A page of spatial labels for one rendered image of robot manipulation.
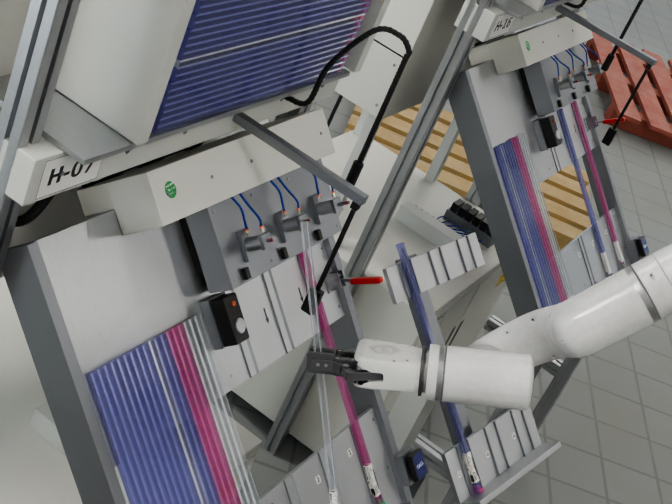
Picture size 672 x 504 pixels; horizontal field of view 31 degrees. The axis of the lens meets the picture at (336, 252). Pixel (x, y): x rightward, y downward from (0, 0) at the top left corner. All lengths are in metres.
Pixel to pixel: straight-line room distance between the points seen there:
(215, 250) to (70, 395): 0.34
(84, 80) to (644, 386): 3.26
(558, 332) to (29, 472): 0.96
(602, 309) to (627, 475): 2.34
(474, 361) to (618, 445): 2.43
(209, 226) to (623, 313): 0.62
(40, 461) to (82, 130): 0.80
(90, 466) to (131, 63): 0.54
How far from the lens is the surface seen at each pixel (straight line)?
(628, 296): 1.80
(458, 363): 1.81
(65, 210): 2.00
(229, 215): 1.90
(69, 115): 1.65
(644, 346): 4.85
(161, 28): 1.57
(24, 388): 2.38
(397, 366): 1.80
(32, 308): 1.68
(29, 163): 1.55
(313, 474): 2.10
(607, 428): 4.26
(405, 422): 2.58
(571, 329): 1.80
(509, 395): 1.82
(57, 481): 2.23
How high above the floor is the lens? 2.16
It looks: 29 degrees down
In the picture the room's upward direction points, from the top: 25 degrees clockwise
